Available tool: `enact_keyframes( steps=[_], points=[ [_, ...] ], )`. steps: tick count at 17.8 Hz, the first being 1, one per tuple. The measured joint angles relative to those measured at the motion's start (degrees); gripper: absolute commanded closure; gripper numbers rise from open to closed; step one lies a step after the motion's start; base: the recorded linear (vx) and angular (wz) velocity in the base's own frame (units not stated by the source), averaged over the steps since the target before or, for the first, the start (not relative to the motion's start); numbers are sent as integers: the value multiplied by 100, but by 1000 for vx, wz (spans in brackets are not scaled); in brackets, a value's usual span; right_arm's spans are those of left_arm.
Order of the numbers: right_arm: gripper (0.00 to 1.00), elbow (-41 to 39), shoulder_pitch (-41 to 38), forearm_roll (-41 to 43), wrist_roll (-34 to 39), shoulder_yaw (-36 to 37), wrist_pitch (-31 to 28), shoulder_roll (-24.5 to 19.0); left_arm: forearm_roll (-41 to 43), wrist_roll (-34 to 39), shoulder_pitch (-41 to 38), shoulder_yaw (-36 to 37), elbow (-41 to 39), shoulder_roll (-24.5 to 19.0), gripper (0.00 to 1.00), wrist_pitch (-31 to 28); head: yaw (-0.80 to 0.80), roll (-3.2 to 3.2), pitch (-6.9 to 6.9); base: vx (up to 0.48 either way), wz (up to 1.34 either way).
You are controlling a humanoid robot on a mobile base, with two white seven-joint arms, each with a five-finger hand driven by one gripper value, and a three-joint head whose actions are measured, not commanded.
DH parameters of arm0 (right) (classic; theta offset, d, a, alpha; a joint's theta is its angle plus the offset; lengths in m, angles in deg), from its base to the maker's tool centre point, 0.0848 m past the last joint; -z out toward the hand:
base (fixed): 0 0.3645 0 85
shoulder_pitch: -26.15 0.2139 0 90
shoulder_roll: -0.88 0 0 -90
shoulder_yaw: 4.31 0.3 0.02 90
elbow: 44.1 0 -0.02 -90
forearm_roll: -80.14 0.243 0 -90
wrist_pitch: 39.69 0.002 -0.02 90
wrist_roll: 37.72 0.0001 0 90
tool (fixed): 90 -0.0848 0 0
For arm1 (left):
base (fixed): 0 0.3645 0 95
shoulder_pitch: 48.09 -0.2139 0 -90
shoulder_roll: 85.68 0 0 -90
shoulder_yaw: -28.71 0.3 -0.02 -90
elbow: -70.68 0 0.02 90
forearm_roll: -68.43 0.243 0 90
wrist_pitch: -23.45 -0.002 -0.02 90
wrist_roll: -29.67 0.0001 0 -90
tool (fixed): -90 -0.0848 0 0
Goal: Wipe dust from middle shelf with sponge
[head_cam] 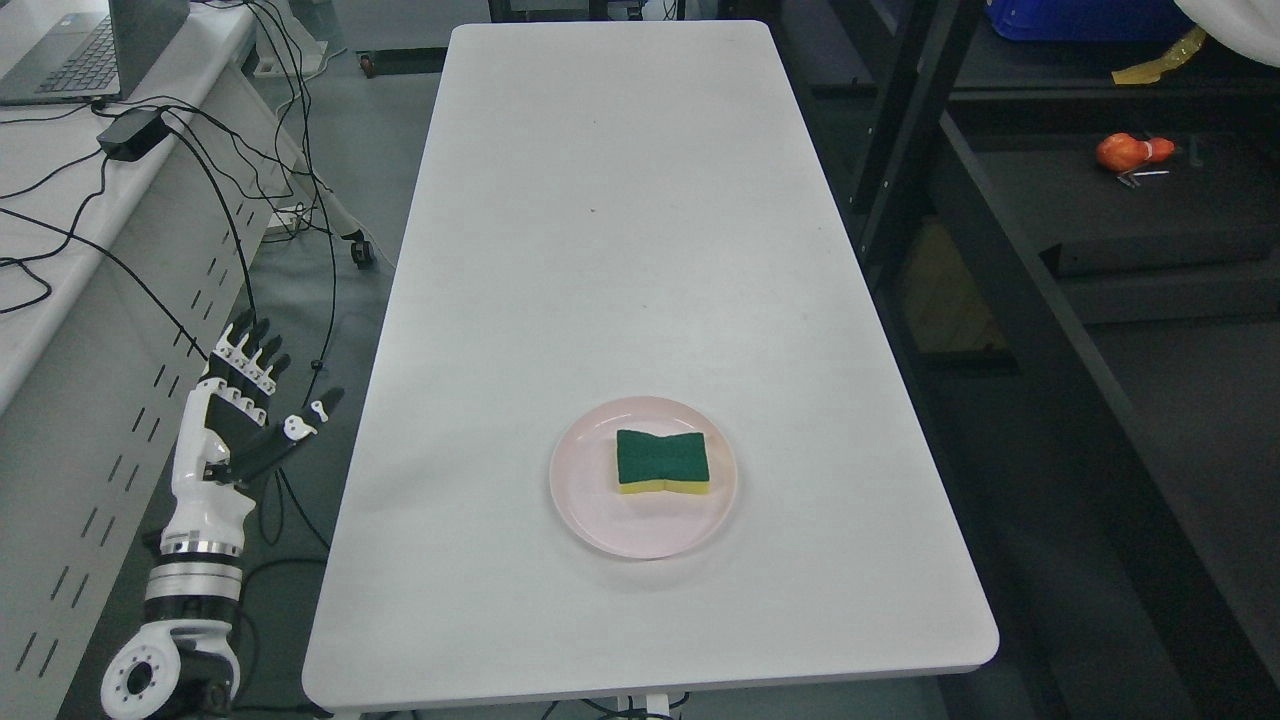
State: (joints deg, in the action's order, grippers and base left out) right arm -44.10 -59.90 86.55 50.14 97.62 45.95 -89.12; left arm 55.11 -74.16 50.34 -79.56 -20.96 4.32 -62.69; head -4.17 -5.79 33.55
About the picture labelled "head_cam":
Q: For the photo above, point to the dark metal shelf rack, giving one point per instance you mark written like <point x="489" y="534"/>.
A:
<point x="1095" y="365"/>

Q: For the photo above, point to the white side desk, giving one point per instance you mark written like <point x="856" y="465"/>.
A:
<point x="131" y="269"/>

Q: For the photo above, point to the green yellow sponge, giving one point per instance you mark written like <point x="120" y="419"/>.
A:
<point x="647" y="463"/>

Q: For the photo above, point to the grey laptop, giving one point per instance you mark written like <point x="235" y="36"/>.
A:
<point x="103" y="54"/>

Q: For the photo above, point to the black power adapter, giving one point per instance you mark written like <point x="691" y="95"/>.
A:
<point x="133" y="134"/>

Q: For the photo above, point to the yellow tape strip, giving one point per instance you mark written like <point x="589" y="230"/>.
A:
<point x="1152" y="71"/>

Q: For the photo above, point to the blue plastic bin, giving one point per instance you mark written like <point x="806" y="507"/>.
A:
<point x="1087" y="21"/>

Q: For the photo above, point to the pink round plate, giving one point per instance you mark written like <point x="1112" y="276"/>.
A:
<point x="649" y="526"/>

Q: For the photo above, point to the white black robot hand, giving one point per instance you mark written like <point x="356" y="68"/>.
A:
<point x="228" y="441"/>

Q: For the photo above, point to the orange toy on shelf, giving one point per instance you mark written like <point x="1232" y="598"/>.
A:
<point x="1125" y="154"/>

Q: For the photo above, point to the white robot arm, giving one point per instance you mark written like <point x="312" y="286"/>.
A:
<point x="179" y="664"/>

